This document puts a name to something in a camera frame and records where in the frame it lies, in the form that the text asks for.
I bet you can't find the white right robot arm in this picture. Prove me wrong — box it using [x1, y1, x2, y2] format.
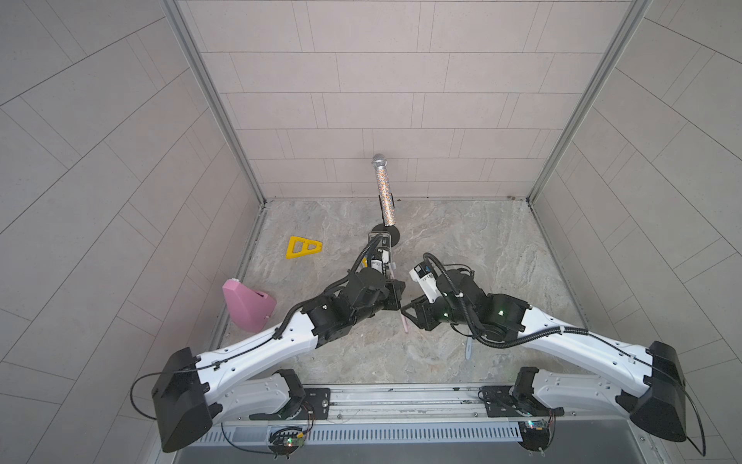
[409, 263, 688, 443]

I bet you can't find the pink plastic block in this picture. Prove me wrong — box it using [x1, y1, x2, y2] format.
[222, 278, 276, 333]

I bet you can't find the left circuit board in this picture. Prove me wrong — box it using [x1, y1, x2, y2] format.
[268, 426, 307, 458]

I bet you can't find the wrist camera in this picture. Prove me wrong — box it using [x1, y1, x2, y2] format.
[409, 262, 442, 304]
[367, 247, 390, 275]

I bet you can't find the aluminium corner profile right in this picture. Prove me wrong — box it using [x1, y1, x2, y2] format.
[527, 0, 652, 206]

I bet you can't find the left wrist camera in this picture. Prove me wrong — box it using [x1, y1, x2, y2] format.
[367, 247, 390, 275]

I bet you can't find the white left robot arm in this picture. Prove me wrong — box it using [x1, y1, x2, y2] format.
[152, 268, 406, 452]

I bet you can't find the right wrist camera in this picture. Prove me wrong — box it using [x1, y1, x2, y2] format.
[409, 262, 442, 304]

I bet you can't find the pink toothbrush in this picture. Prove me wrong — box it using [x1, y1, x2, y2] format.
[388, 262, 410, 334]

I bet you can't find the black microphone stand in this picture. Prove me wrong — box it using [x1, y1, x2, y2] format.
[369, 193, 401, 247]

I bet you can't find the aluminium corner profile left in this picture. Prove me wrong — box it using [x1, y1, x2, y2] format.
[162, 0, 267, 210]

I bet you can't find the circuit board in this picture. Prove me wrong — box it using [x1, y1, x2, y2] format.
[268, 426, 307, 458]
[518, 420, 552, 454]

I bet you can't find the glitter silver microphone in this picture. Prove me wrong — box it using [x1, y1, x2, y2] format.
[372, 154, 396, 227]

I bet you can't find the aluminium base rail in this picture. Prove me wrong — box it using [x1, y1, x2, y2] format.
[164, 379, 647, 427]

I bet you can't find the yellow triangle plastic piece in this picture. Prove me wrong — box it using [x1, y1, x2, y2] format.
[285, 236, 323, 260]

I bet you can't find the aluminium corner profile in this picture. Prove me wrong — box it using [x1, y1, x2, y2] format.
[162, 0, 267, 210]
[527, 0, 652, 206]

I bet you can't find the right circuit board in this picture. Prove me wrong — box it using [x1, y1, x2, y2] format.
[518, 420, 552, 454]

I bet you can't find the white vent grille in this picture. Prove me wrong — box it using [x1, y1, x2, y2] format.
[194, 423, 523, 447]

